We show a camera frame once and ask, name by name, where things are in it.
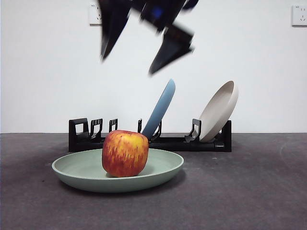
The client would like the red yellow apple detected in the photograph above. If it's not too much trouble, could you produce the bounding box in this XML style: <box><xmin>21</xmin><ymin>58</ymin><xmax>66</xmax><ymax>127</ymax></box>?
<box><xmin>102</xmin><ymin>129</ymin><xmax>150</xmax><ymax>178</ymax></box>

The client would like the pale green plate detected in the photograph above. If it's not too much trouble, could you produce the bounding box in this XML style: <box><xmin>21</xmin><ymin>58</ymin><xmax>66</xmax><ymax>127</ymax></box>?
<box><xmin>51</xmin><ymin>148</ymin><xmax>185</xmax><ymax>194</ymax></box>

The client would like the blue plate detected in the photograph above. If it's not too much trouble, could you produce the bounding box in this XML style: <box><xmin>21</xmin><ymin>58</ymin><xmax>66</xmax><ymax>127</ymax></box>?
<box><xmin>141</xmin><ymin>78</ymin><xmax>177</xmax><ymax>141</ymax></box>

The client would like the beige plate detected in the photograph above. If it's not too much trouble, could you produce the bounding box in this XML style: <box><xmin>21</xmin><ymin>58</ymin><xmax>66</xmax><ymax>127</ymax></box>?
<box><xmin>198</xmin><ymin>80</ymin><xmax>239</xmax><ymax>142</ymax></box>

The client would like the black plate rack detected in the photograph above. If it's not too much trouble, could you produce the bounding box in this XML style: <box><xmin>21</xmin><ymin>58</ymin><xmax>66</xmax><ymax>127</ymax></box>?
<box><xmin>68</xmin><ymin>117</ymin><xmax>233</xmax><ymax>153</ymax></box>

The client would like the white wall socket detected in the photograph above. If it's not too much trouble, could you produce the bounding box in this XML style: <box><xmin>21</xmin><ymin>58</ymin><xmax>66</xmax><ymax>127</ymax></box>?
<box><xmin>291</xmin><ymin>4</ymin><xmax>307</xmax><ymax>27</ymax></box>
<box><xmin>89</xmin><ymin>4</ymin><xmax>104</xmax><ymax>26</ymax></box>

